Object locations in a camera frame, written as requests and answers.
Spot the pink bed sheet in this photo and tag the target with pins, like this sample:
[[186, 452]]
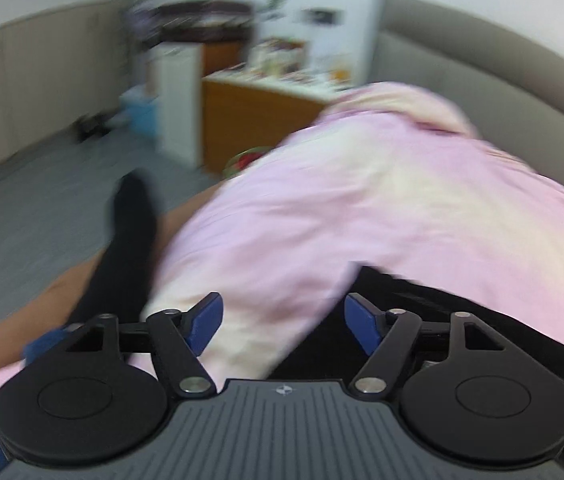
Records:
[[390, 192]]

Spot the beige wardrobe doors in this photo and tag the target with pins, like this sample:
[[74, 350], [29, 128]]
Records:
[[56, 66]]

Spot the grey upholstered headboard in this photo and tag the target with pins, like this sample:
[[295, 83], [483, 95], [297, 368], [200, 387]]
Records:
[[511, 88]]

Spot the blue storage bin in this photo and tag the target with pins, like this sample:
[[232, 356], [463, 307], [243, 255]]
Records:
[[140, 110]]

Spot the black pants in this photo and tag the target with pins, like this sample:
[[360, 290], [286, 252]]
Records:
[[451, 392]]

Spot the white cabinet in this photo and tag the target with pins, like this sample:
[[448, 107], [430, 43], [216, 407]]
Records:
[[178, 72]]

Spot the orange wooden desk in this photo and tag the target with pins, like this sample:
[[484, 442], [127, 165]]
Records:
[[239, 113]]

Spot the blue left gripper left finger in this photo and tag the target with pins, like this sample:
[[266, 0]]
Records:
[[202, 322]]

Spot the dark tv on stand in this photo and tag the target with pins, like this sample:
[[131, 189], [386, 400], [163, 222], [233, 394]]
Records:
[[203, 21]]

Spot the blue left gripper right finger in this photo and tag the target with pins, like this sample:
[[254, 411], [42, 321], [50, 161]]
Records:
[[365, 321]]

